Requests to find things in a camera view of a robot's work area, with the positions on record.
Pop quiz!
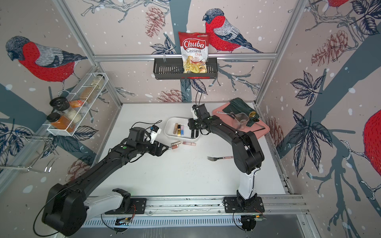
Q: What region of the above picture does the white plastic storage box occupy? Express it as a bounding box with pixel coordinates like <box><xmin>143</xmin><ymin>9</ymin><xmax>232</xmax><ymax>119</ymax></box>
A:
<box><xmin>164</xmin><ymin>117</ymin><xmax>201</xmax><ymax>143</ymax></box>

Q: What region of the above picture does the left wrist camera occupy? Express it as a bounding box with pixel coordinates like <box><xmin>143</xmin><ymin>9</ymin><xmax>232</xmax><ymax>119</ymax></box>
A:
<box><xmin>149</xmin><ymin>125</ymin><xmax>162</xmax><ymax>144</ymax></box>

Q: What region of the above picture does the beige lipstick tube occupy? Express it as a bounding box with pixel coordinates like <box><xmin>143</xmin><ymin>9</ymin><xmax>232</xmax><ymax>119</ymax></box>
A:
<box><xmin>173</xmin><ymin>123</ymin><xmax>179</xmax><ymax>135</ymax></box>

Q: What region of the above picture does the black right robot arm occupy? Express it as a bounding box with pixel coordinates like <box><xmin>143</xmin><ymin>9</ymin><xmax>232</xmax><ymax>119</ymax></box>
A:
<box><xmin>188</xmin><ymin>104</ymin><xmax>265</xmax><ymax>200</ymax></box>

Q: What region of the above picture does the black lid spice jar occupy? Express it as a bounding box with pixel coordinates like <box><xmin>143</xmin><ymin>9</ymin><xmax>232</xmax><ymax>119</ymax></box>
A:
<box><xmin>50</xmin><ymin>97</ymin><xmax>82</xmax><ymax>124</ymax></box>

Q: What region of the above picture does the black wall basket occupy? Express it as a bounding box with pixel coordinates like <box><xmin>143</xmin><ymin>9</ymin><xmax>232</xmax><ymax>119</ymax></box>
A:
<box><xmin>153</xmin><ymin>57</ymin><xmax>218</xmax><ymax>80</ymax></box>

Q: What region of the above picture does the pink clear lip gloss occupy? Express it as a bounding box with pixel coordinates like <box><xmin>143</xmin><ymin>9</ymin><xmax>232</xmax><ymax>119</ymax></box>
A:
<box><xmin>182</xmin><ymin>141</ymin><xmax>196</xmax><ymax>146</ymax></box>

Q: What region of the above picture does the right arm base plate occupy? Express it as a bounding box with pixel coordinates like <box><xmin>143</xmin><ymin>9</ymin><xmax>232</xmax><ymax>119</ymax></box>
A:
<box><xmin>222</xmin><ymin>194</ymin><xmax>265</xmax><ymax>213</ymax></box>

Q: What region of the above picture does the dark green folded cloth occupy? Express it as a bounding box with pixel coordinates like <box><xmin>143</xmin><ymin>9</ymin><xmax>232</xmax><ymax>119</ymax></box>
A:
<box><xmin>222</xmin><ymin>98</ymin><xmax>258</xmax><ymax>127</ymax></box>

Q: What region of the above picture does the red cassava chips bag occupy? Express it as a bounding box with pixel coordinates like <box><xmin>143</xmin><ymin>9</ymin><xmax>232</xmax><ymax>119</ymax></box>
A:
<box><xmin>178</xmin><ymin>32</ymin><xmax>209</xmax><ymax>73</ymax></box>

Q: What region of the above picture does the clear plastic cup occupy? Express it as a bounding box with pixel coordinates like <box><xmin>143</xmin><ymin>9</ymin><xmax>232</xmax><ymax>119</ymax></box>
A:
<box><xmin>234</xmin><ymin>113</ymin><xmax>250</xmax><ymax>130</ymax></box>

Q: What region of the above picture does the orange spice jar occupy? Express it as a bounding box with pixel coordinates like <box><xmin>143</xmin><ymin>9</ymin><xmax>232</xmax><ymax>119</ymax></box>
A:
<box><xmin>47</xmin><ymin>113</ymin><xmax>75</xmax><ymax>133</ymax></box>

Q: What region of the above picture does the white wire spice rack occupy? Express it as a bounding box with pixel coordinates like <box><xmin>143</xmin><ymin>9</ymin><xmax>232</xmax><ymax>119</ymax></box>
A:
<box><xmin>47</xmin><ymin>72</ymin><xmax>109</xmax><ymax>136</ymax></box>

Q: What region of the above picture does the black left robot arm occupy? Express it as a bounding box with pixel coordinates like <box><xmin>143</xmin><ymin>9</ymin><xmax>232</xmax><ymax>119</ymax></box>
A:
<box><xmin>39</xmin><ymin>127</ymin><xmax>170</xmax><ymax>236</ymax></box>

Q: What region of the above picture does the gold spoon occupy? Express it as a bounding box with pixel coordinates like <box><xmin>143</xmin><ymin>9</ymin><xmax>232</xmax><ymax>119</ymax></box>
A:
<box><xmin>249</xmin><ymin>111</ymin><xmax>259</xmax><ymax>123</ymax></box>

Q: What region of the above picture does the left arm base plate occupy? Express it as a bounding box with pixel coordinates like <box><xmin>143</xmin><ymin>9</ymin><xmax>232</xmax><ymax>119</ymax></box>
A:
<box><xmin>105</xmin><ymin>198</ymin><xmax>147</xmax><ymax>215</ymax></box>

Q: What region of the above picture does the silver coral lip gloss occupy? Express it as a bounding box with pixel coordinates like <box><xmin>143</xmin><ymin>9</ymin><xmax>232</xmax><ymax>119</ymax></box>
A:
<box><xmin>169</xmin><ymin>145</ymin><xmax>179</xmax><ymax>150</ymax></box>

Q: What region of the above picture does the fork with pink handle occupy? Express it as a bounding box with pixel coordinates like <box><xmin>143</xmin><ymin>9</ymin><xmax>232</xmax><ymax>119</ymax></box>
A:
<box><xmin>207</xmin><ymin>156</ymin><xmax>234</xmax><ymax>162</ymax></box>

